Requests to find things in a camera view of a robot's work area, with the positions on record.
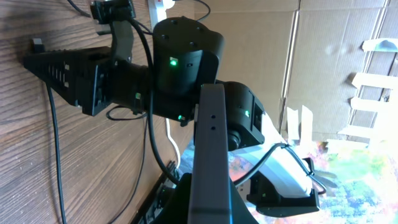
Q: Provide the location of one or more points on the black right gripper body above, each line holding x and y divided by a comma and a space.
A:
101, 80

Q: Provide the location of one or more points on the brown cardboard backdrop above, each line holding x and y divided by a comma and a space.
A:
303, 53

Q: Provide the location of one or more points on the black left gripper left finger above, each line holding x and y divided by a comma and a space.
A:
177, 207

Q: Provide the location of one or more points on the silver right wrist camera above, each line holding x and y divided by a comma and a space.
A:
113, 10

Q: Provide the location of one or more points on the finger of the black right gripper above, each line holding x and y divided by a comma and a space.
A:
71, 73
37, 45

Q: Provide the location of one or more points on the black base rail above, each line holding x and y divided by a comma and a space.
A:
155, 201

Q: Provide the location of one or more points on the Galaxy S24 smartphone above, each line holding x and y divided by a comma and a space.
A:
210, 195

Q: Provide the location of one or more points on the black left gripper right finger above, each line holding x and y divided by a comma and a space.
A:
239, 210

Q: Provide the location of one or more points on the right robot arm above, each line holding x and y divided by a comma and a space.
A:
176, 79

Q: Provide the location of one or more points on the white power strip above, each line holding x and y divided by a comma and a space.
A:
157, 10

